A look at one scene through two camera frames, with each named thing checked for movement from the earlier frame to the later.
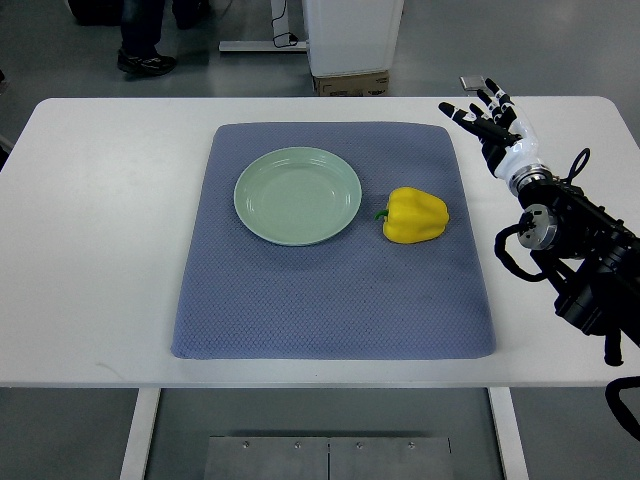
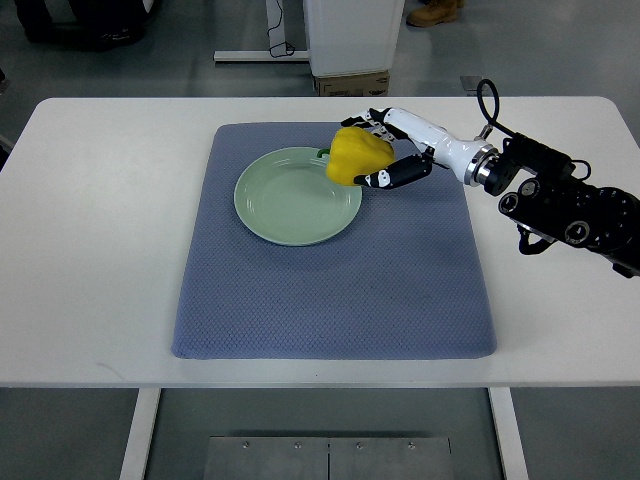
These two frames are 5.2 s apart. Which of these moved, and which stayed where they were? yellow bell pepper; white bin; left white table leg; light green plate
Moved: yellow bell pepper
Stayed: light green plate; left white table leg; white bin
